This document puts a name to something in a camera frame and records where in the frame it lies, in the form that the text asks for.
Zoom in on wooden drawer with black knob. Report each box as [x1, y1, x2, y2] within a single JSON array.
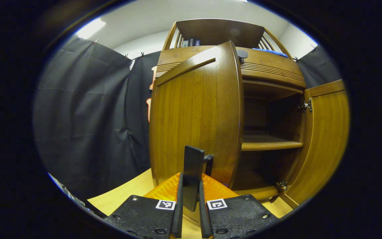
[[156, 45, 306, 89]]

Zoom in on wooden double-door shoe cabinet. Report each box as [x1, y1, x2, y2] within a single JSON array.
[[155, 18, 307, 203]]

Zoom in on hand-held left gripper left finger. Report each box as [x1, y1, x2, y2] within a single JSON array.
[[103, 172, 184, 239]]

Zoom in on small ceiling light panel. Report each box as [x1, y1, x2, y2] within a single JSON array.
[[76, 18, 106, 40]]

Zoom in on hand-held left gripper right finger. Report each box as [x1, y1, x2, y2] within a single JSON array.
[[198, 173, 281, 239]]

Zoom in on wooden shoe cabinet door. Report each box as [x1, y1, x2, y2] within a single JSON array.
[[149, 41, 244, 212], [279, 79, 350, 209]]

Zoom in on blue towel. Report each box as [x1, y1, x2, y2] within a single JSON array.
[[252, 48, 288, 58]]

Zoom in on black backdrop cloth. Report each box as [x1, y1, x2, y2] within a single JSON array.
[[32, 36, 342, 199]]

